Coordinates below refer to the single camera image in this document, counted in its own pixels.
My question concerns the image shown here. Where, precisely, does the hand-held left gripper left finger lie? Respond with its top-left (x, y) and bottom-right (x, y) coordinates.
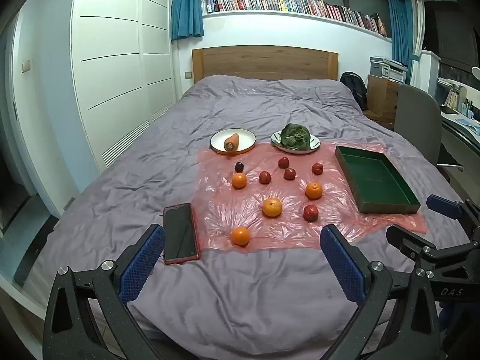
top-left (42, 224), bottom-right (166, 360)

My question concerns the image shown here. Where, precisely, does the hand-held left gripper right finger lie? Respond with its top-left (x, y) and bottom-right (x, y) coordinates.
top-left (319, 224), bottom-right (443, 360)

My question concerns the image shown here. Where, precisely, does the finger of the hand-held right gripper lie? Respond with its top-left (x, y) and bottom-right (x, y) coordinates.
top-left (426, 194), bottom-right (480, 233)
top-left (385, 224), bottom-right (480, 271)

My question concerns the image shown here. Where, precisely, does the green rectangular tray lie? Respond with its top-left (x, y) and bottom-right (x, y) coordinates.
top-left (334, 145), bottom-right (421, 215)

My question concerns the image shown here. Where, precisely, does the red-cased smartphone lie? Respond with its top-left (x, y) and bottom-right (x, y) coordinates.
top-left (163, 203), bottom-right (201, 266)

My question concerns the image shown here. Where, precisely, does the white desk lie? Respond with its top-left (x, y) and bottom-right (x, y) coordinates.
top-left (437, 107), bottom-right (480, 154)

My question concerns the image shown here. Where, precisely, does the pink plastic sheet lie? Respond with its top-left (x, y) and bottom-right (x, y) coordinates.
top-left (197, 140), bottom-right (427, 251)

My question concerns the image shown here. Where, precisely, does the grey office chair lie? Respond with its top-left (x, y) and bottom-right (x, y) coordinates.
top-left (394, 83), bottom-right (464, 173)

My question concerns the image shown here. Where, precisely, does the wooden cabinet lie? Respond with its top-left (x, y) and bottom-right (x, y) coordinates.
top-left (365, 75), bottom-right (404, 122)

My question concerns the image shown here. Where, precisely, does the white plate with black stripes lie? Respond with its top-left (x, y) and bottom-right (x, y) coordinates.
top-left (270, 130), bottom-right (322, 155)

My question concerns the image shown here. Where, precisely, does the green leafy vegetable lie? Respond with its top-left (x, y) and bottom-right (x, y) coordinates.
top-left (280, 123), bottom-right (312, 150)

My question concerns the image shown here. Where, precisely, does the black backpack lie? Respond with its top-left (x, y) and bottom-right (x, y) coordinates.
top-left (339, 71), bottom-right (369, 111)

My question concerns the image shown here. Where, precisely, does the grey printer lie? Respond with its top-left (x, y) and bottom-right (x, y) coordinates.
top-left (369, 57), bottom-right (408, 83)

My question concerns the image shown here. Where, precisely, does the white plate with orange rim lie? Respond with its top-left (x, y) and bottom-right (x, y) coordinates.
top-left (210, 128), bottom-right (257, 155)

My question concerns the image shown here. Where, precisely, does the blue curtain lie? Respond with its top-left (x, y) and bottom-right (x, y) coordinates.
top-left (170, 0), bottom-right (205, 41)
top-left (387, 0), bottom-right (413, 64)

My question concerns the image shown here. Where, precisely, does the white wardrobe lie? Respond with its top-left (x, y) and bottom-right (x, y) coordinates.
top-left (71, 0), bottom-right (177, 169)

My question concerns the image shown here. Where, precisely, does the wooden headboard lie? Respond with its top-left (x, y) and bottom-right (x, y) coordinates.
top-left (192, 45), bottom-right (339, 85)

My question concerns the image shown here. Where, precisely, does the row of books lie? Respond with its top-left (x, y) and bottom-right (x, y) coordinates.
top-left (200, 0), bottom-right (389, 37)

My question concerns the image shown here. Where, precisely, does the white wall shelf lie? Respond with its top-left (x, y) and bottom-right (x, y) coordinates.
top-left (201, 8), bottom-right (392, 43)

